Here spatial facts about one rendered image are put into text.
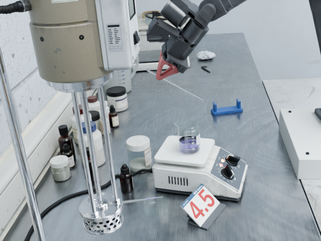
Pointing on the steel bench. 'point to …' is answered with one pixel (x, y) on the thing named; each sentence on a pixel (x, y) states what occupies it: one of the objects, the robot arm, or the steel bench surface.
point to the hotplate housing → (194, 179)
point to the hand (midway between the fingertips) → (159, 76)
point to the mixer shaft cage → (105, 216)
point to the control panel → (236, 182)
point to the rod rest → (226, 109)
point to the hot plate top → (205, 147)
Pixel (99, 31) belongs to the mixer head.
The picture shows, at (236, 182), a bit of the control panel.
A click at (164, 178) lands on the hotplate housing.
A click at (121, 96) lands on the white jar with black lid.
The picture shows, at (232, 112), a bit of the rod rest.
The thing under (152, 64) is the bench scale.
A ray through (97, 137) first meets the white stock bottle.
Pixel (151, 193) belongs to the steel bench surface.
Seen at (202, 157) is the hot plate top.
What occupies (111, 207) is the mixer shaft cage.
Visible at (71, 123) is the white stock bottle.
